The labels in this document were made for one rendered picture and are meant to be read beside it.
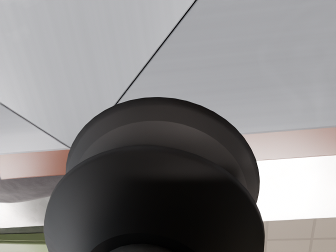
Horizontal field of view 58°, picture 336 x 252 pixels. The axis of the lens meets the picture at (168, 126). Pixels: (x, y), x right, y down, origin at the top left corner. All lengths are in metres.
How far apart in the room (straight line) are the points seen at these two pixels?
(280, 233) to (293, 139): 1.29
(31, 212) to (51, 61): 0.36
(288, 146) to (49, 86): 0.16
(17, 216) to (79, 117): 0.36
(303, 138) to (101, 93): 0.14
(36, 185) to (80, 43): 0.30
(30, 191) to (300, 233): 1.27
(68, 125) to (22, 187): 0.27
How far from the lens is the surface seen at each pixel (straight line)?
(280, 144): 0.23
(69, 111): 0.18
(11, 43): 0.18
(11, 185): 0.45
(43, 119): 0.19
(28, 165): 0.26
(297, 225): 1.50
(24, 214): 0.52
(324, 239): 1.60
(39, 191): 0.44
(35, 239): 0.53
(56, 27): 0.17
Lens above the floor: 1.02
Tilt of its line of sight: 64 degrees down
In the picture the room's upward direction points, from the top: 174 degrees counter-clockwise
